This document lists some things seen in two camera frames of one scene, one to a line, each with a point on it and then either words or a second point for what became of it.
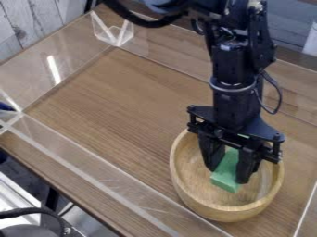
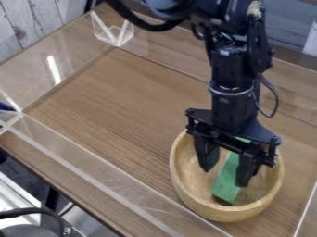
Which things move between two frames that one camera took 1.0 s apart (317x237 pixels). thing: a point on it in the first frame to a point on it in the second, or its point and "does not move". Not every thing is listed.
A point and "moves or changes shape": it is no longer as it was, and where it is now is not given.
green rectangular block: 225,178 moves or changes shape
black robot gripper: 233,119 does not move
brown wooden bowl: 206,197 does not move
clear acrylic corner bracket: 114,35 does not move
